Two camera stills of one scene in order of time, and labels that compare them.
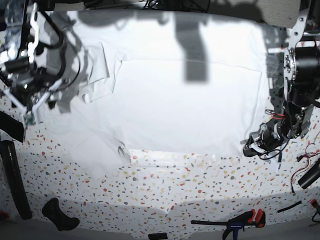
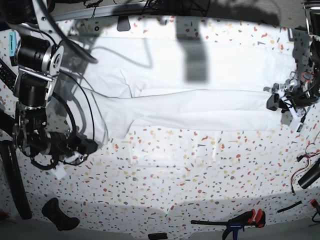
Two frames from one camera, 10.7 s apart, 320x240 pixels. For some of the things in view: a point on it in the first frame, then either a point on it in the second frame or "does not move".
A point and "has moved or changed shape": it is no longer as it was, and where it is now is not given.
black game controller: [52, 210] does not move
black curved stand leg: [8, 153] does not move
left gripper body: [268, 137] to [292, 96]
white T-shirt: [187, 82] has moved or changed shape
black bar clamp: [235, 224] does not move
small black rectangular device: [158, 236] does not move
